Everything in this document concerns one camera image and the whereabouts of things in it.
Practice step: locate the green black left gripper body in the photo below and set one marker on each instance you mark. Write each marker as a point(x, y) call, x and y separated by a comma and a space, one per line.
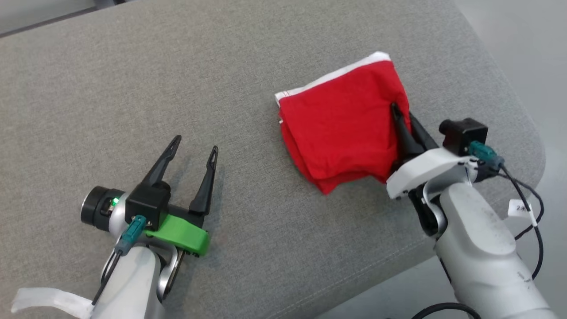
point(184, 232)

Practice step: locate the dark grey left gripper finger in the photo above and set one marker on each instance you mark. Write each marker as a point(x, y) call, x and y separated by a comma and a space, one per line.
point(206, 186)
point(164, 164)

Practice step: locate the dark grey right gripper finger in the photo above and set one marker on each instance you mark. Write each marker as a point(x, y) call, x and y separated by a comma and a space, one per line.
point(423, 137)
point(406, 141)

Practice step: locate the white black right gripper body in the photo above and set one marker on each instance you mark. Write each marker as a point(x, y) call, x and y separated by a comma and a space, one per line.
point(425, 166)

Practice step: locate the red shorts with white trim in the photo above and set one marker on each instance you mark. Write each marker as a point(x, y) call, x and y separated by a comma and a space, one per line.
point(341, 128)

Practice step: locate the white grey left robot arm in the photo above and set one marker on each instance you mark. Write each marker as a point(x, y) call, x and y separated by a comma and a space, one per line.
point(133, 283)

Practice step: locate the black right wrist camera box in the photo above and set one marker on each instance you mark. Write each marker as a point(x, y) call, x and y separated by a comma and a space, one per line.
point(465, 133)

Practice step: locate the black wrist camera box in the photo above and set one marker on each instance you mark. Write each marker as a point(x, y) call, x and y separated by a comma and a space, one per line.
point(148, 204)
point(465, 133)

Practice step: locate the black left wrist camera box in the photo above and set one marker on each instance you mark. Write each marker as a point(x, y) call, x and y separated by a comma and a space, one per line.
point(148, 204)

